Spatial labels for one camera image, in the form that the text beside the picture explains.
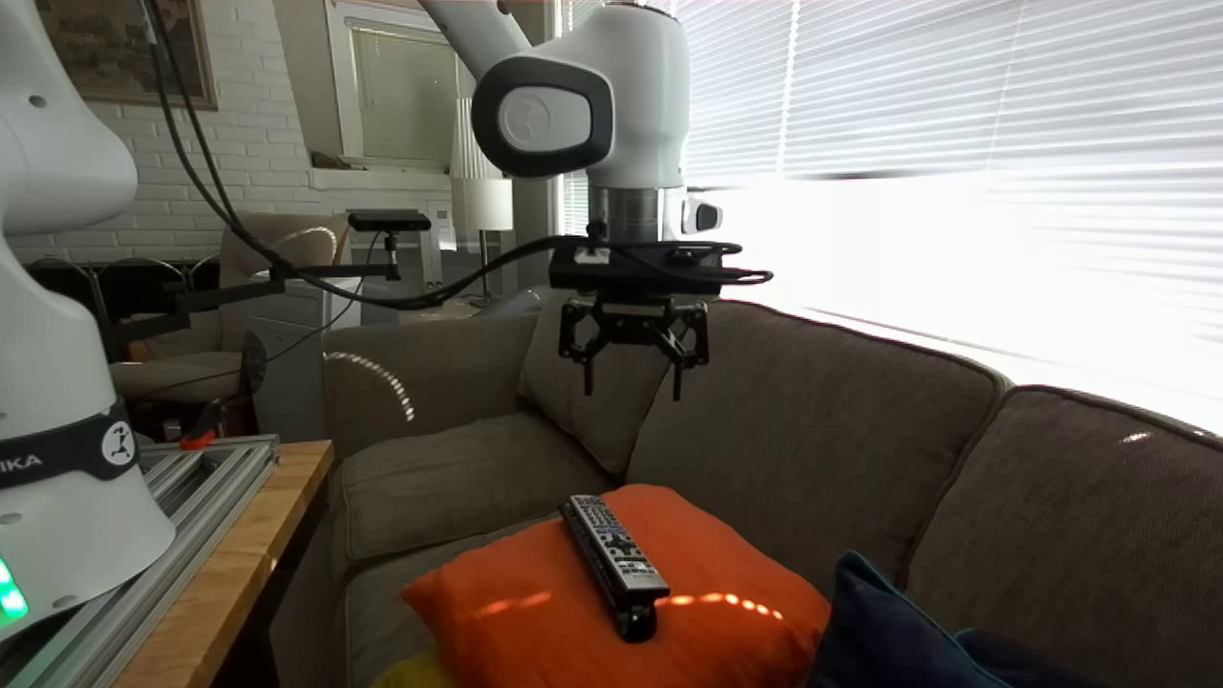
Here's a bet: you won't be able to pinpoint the yellow pillow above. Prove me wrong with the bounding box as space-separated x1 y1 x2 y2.
373 646 443 688

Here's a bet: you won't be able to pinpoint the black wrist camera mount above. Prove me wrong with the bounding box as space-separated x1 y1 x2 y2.
545 233 745 302

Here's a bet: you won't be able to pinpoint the orange pillow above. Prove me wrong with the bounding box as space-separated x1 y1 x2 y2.
397 477 833 688

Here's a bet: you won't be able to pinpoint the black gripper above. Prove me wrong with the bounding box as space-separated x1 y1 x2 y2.
554 290 715 405

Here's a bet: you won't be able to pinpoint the small black remote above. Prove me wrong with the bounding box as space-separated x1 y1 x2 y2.
606 591 664 646

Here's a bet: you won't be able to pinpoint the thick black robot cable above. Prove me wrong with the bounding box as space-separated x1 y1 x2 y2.
137 0 605 313

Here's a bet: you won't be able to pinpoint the wooden table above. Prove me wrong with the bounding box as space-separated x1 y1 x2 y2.
118 437 336 688

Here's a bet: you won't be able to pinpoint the framed wall picture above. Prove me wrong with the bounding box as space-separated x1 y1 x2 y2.
33 0 222 112

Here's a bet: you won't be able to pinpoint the taupe fabric sofa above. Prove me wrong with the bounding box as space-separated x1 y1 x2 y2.
266 294 1223 688

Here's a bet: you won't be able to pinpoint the white window blinds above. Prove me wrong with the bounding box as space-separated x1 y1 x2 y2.
635 0 1223 437

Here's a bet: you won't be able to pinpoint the long black remote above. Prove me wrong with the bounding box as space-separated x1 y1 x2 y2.
559 488 673 604

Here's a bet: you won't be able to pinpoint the aluminium rail frame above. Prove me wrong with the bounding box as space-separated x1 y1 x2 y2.
0 437 283 688

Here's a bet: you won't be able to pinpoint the beige armchair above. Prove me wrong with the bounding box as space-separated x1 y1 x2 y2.
216 210 350 318

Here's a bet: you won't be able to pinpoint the black stereo camera on stand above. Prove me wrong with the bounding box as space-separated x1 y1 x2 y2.
261 206 435 288

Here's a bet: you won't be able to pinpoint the navy blue pillow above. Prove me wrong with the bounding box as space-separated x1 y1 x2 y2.
810 551 1100 688

